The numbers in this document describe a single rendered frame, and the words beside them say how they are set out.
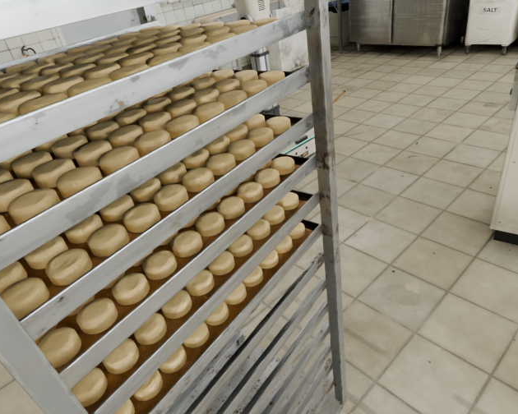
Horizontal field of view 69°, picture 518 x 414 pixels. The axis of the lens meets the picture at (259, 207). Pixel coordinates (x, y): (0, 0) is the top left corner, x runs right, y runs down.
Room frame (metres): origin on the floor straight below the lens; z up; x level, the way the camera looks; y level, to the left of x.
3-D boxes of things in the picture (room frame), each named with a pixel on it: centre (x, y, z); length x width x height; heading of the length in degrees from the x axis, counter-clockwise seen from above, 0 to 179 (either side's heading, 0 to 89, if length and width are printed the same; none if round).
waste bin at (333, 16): (6.81, -1.89, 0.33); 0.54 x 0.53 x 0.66; 37
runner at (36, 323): (0.50, 0.07, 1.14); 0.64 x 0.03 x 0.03; 137
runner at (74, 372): (0.50, 0.07, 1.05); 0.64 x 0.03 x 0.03; 137
